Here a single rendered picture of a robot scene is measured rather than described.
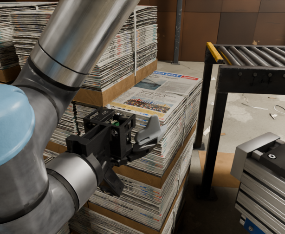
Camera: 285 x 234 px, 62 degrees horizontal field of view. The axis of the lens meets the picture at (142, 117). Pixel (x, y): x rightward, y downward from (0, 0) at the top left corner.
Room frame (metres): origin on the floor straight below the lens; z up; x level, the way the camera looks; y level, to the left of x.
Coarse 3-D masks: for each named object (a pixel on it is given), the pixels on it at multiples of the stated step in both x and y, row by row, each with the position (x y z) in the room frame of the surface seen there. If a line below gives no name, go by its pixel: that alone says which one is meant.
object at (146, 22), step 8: (136, 8) 0.79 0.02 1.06; (144, 8) 0.81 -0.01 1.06; (152, 8) 0.87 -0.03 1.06; (136, 16) 0.76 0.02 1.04; (144, 16) 0.81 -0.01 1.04; (152, 16) 0.87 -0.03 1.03; (144, 24) 0.81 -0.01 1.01; (152, 24) 0.88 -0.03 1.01; (144, 32) 0.80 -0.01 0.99; (152, 32) 0.86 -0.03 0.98; (144, 40) 0.80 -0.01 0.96; (152, 40) 0.87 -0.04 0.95; (144, 48) 0.79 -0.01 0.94; (152, 48) 0.86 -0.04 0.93; (144, 56) 0.80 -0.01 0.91; (152, 56) 0.86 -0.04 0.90; (144, 64) 0.81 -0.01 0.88
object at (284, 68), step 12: (228, 72) 1.05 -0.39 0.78; (240, 72) 1.04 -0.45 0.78; (252, 72) 1.04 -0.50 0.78; (264, 72) 1.03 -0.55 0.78; (276, 72) 1.02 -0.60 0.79; (216, 84) 1.08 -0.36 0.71; (228, 84) 1.05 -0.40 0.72; (240, 84) 1.04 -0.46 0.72; (252, 84) 1.04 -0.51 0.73; (264, 84) 1.03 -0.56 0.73; (276, 84) 1.02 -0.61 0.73
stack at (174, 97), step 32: (128, 96) 0.65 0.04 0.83; (160, 96) 0.66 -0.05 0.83; (192, 96) 0.73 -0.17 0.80; (64, 128) 0.65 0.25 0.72; (160, 160) 0.50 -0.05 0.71; (96, 192) 0.61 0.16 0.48; (128, 192) 0.56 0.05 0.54; (160, 192) 0.51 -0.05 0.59; (96, 224) 0.61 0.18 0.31; (160, 224) 0.50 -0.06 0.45
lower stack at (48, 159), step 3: (48, 156) 0.66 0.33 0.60; (51, 156) 0.66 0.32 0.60; (45, 159) 0.65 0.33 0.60; (48, 159) 0.65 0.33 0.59; (51, 159) 0.66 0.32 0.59; (45, 162) 0.64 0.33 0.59; (66, 225) 0.66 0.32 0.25; (63, 228) 0.64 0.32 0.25; (66, 228) 0.65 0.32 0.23; (60, 231) 0.62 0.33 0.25; (63, 231) 0.64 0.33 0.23; (66, 231) 0.65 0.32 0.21; (69, 231) 0.66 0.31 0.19
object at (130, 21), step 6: (132, 12) 0.74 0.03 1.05; (132, 18) 0.74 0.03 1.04; (132, 24) 0.74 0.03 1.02; (132, 30) 0.74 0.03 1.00; (132, 36) 0.73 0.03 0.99; (132, 42) 0.73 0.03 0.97; (132, 48) 0.73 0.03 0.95; (132, 54) 0.72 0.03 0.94; (138, 54) 0.76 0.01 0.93; (132, 60) 0.72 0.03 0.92; (138, 60) 0.75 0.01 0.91; (132, 66) 0.72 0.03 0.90; (138, 66) 0.76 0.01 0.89; (132, 72) 0.73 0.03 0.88
